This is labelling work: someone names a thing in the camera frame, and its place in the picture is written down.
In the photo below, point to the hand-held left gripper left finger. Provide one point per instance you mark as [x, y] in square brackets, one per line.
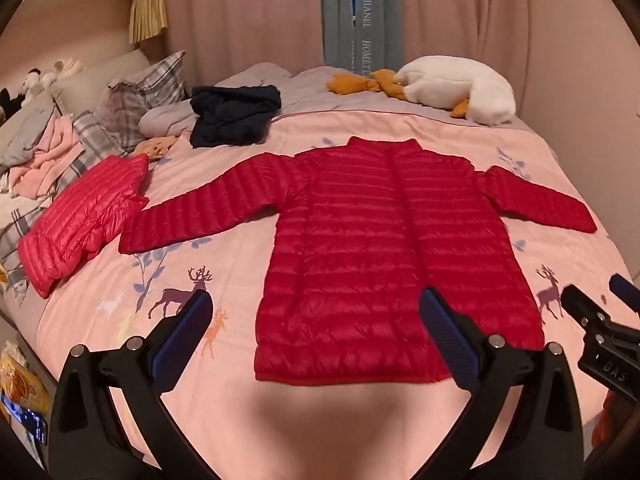
[186, 329]

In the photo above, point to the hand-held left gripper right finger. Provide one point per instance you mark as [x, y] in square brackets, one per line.
[447, 332]

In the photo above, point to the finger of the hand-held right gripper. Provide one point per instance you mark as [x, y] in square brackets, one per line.
[625, 291]
[582, 304]

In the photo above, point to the red down jacket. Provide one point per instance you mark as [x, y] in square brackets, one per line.
[380, 255]

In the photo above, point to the dark navy clothes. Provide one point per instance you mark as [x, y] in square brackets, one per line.
[230, 112]

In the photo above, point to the pink printed blanket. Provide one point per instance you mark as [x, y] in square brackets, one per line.
[210, 220]

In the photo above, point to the folded coral down jacket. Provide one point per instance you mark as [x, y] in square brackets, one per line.
[75, 220]

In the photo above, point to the yellow snack packet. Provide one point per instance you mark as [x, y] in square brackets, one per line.
[22, 382]

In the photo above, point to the small orange face plush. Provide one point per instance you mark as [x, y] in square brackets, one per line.
[156, 147]

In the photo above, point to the small plaid pillow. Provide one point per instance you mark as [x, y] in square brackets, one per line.
[95, 140]

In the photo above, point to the grey rolled cloth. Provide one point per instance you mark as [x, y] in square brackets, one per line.
[165, 116]

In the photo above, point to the pink crumpled cloth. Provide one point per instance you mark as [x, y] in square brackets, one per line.
[47, 160]

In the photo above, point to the large plaid pillow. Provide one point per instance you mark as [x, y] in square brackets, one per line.
[145, 90]

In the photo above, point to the white goose plush toy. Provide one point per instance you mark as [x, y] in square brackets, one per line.
[450, 82]

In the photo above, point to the grey crumpled cloth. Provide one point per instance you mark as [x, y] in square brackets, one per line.
[25, 135]

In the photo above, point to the grey bed sheet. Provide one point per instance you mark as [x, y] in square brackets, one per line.
[300, 90]

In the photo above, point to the beige pillow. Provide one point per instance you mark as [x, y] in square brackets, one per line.
[95, 77]

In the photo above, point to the black plush toy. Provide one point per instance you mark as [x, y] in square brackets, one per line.
[9, 104]

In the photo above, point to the white plush toys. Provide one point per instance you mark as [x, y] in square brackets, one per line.
[52, 74]

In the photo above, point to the yellow fringed hanging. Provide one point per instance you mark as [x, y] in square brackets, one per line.
[147, 10]

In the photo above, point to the pink curtain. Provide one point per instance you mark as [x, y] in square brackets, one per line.
[240, 10]

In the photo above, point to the blue-grey printed curtain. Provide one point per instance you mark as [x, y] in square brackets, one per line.
[357, 10]

